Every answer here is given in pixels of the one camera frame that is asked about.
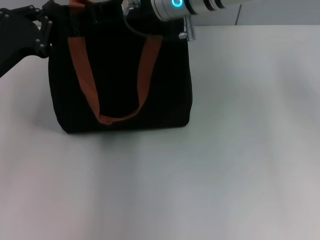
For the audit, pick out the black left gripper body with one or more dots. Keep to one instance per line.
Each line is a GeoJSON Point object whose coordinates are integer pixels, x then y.
{"type": "Point", "coordinates": [17, 37]}

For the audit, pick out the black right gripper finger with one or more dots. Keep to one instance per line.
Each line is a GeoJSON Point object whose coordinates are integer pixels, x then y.
{"type": "Point", "coordinates": [82, 27]}

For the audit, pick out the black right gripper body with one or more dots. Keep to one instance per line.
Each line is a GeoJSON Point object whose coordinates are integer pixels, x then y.
{"type": "Point", "coordinates": [117, 10]}

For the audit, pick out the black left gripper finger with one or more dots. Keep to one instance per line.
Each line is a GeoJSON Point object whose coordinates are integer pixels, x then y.
{"type": "Point", "coordinates": [47, 7]}
{"type": "Point", "coordinates": [45, 37]}

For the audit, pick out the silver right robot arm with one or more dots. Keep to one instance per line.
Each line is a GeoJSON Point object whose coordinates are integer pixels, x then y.
{"type": "Point", "coordinates": [200, 7]}

